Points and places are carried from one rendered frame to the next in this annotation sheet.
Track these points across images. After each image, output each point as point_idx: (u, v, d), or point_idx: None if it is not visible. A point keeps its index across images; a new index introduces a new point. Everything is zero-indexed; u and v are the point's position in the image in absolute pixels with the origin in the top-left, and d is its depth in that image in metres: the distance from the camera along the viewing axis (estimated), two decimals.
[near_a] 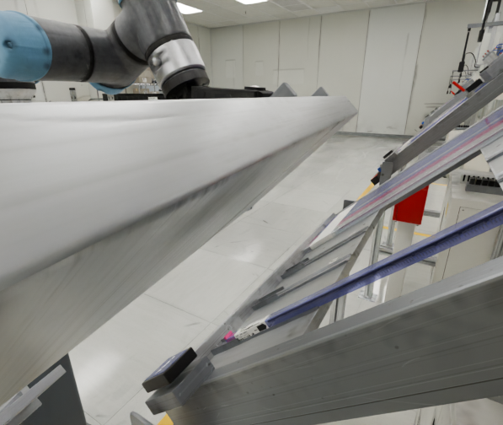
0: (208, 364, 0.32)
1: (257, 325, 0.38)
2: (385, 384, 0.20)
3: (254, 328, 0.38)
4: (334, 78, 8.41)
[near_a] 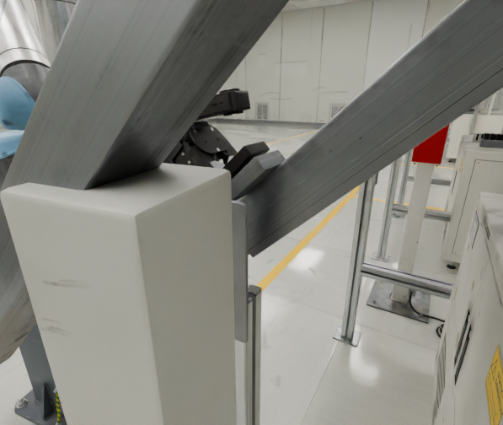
0: (280, 155, 0.33)
1: None
2: (491, 56, 0.21)
3: None
4: (336, 71, 8.42)
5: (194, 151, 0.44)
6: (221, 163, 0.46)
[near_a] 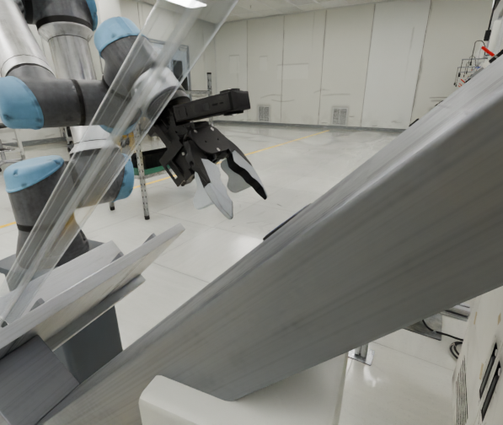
0: None
1: None
2: None
3: None
4: (338, 73, 8.41)
5: (189, 144, 0.44)
6: (214, 164, 0.45)
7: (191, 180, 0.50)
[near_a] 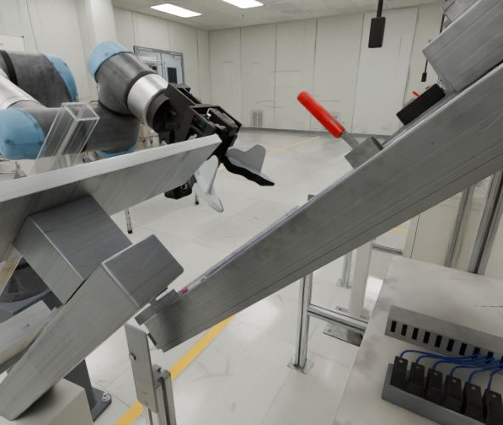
0: (174, 293, 0.50)
1: (200, 279, 0.57)
2: (259, 282, 0.38)
3: (199, 282, 0.58)
4: (329, 80, 8.59)
5: None
6: (226, 169, 0.52)
7: (231, 131, 0.46)
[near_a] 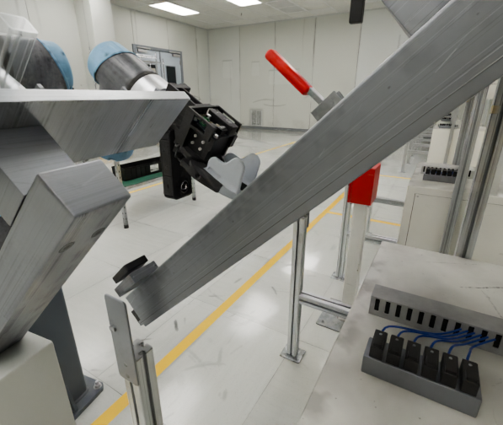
0: (154, 265, 0.50)
1: None
2: (232, 244, 0.38)
3: None
4: (328, 79, 8.59)
5: (219, 157, 0.53)
6: None
7: (231, 131, 0.46)
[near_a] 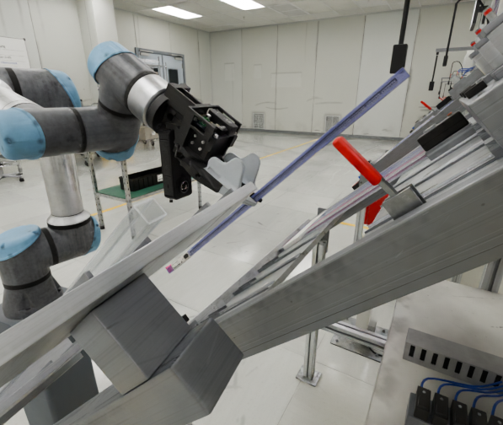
0: (196, 325, 0.49)
1: (183, 255, 0.57)
2: (288, 323, 0.37)
3: (181, 257, 0.58)
4: (330, 82, 8.58)
5: (219, 157, 0.53)
6: None
7: (231, 131, 0.46)
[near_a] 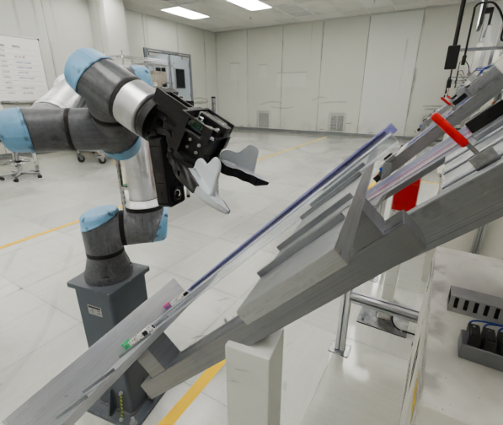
0: None
1: (183, 293, 0.58)
2: None
3: (181, 295, 0.58)
4: (335, 82, 8.70)
5: None
6: (220, 171, 0.51)
7: (225, 133, 0.46)
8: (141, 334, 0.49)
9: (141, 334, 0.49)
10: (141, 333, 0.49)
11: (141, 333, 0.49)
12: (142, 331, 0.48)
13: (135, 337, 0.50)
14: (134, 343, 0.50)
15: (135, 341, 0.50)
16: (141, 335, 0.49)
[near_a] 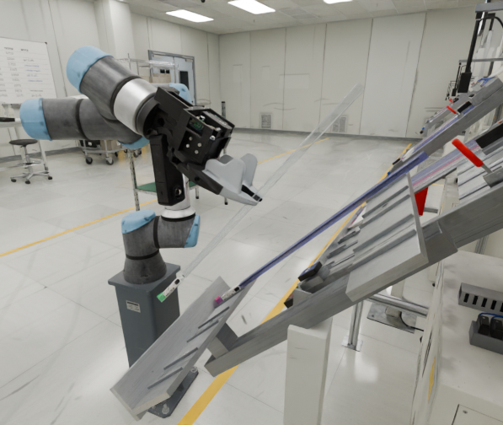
0: (328, 268, 0.71)
1: (234, 288, 0.67)
2: None
3: (232, 290, 0.68)
4: (338, 83, 8.80)
5: None
6: None
7: (226, 132, 0.46)
8: (173, 282, 0.58)
9: (174, 282, 0.58)
10: (174, 282, 0.58)
11: (173, 282, 0.58)
12: (174, 281, 0.58)
13: (168, 287, 0.59)
14: (168, 293, 0.60)
15: (168, 291, 0.59)
16: (173, 283, 0.58)
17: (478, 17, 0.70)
